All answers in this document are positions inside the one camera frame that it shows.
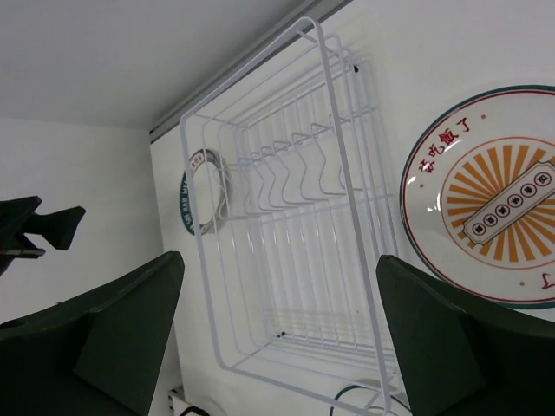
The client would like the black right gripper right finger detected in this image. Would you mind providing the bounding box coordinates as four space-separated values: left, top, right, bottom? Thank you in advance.
375 255 554 415

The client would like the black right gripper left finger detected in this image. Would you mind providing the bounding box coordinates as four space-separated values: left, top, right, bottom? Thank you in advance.
1 251 185 415

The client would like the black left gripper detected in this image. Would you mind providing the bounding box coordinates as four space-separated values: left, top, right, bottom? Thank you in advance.
1 196 86 274

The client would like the green rimmed lettered plate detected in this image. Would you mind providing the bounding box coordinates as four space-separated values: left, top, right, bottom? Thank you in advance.
180 148 230 236

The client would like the orange sunburst plate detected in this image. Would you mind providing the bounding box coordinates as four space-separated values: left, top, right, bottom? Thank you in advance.
400 84 554 309

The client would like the white power strip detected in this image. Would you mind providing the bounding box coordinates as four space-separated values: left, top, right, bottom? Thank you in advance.
167 385 189 416

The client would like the white wire dish rack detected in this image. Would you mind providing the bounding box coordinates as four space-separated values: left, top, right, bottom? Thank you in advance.
180 16 410 415

